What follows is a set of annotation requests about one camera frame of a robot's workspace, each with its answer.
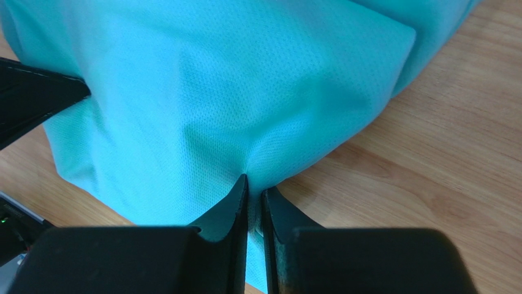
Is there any mint green t shirt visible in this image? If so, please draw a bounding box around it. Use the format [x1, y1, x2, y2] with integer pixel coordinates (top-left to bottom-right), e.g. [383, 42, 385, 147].
[1, 1, 477, 292]

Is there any aluminium front rail frame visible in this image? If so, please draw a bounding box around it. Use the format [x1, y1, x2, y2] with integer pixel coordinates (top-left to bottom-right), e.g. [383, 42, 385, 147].
[0, 191, 54, 294]

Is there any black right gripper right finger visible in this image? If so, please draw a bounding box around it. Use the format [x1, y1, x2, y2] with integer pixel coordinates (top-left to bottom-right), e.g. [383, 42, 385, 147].
[261, 187, 477, 293]

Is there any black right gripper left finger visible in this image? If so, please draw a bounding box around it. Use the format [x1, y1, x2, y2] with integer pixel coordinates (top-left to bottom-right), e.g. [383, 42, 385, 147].
[9, 175, 248, 293]

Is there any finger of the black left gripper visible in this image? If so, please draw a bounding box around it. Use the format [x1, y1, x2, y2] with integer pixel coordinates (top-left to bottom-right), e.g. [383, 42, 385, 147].
[1, 58, 91, 149]

